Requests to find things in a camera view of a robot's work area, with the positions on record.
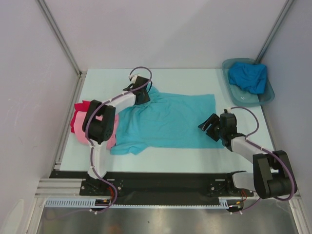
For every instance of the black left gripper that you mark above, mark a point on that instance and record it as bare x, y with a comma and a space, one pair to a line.
146, 99

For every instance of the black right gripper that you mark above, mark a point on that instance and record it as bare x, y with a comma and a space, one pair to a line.
214, 129

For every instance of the light blue t-shirt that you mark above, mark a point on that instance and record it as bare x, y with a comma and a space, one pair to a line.
166, 121

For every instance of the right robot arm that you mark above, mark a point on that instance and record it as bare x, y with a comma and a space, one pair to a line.
272, 175

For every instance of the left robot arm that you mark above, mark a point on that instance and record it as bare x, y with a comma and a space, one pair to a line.
100, 118

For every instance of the translucent blue plastic bin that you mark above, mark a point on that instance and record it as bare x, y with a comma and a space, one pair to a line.
243, 98

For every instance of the red folded t-shirt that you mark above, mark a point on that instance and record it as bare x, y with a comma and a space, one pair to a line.
80, 109

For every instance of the dark blue crumpled t-shirt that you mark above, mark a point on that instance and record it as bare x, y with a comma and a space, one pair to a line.
251, 78

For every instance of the pink folded t-shirt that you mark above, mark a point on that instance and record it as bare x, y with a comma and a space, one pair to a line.
80, 135

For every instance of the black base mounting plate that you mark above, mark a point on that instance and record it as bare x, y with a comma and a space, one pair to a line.
165, 189

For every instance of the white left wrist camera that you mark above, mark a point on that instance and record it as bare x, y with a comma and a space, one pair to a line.
132, 78

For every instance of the aluminium frame rail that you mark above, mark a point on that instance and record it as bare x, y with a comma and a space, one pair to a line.
58, 187

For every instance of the light blue cable duct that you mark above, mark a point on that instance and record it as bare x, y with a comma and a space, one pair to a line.
77, 202

